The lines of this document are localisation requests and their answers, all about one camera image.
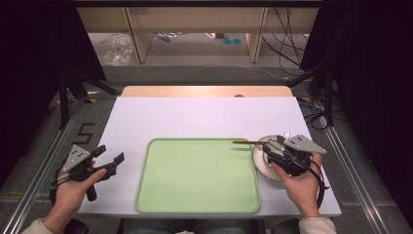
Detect brown wooden chopstick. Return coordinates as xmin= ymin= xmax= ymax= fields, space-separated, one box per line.
xmin=232 ymin=139 xmax=271 ymax=145

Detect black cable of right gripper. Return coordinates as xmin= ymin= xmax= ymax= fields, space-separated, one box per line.
xmin=303 ymin=152 xmax=331 ymax=210

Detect person's right hand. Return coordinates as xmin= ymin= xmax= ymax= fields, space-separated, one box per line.
xmin=270 ymin=152 xmax=324 ymax=219

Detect blue round objects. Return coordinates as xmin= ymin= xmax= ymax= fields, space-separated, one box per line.
xmin=222 ymin=37 xmax=244 ymax=46

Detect round grey dish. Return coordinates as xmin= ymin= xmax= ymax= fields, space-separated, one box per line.
xmin=251 ymin=134 xmax=295 ymax=183

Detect aluminium floor rail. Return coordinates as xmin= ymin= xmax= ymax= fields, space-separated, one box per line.
xmin=311 ymin=97 xmax=391 ymax=234
xmin=1 ymin=97 xmax=86 ymax=234

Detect white table board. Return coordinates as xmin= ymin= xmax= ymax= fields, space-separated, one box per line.
xmin=77 ymin=96 xmax=343 ymax=219

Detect black curtain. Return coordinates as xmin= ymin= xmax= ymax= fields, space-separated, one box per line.
xmin=300 ymin=0 xmax=413 ymax=225
xmin=0 ymin=6 xmax=107 ymax=183

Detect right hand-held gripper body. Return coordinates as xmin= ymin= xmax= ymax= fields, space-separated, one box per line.
xmin=268 ymin=134 xmax=327 ymax=177

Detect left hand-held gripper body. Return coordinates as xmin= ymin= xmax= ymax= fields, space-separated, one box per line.
xmin=59 ymin=144 xmax=113 ymax=203

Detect bundle of black cables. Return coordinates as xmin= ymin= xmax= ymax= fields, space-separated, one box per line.
xmin=261 ymin=7 xmax=311 ymax=67

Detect green tray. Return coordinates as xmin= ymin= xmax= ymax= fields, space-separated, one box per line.
xmin=134 ymin=137 xmax=262 ymax=215

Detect wooden shelf unit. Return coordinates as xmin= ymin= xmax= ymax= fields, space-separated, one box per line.
xmin=77 ymin=6 xmax=320 ymax=64

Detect person's left hand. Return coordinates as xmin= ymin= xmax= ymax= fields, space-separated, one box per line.
xmin=48 ymin=159 xmax=108 ymax=225

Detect black metal stand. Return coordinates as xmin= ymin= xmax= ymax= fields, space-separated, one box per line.
xmin=285 ymin=62 xmax=337 ymax=128
xmin=57 ymin=66 xmax=119 ymax=131

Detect clear plastic bag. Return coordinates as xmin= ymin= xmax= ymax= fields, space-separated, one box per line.
xmin=102 ymin=40 xmax=133 ymax=67

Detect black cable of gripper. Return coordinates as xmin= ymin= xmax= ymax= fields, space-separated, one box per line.
xmin=303 ymin=152 xmax=331 ymax=210
xmin=48 ymin=162 xmax=71 ymax=207

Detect light wooden table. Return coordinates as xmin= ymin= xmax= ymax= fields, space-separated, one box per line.
xmin=121 ymin=85 xmax=294 ymax=98

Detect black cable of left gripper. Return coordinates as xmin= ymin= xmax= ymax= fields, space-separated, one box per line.
xmin=48 ymin=162 xmax=71 ymax=207

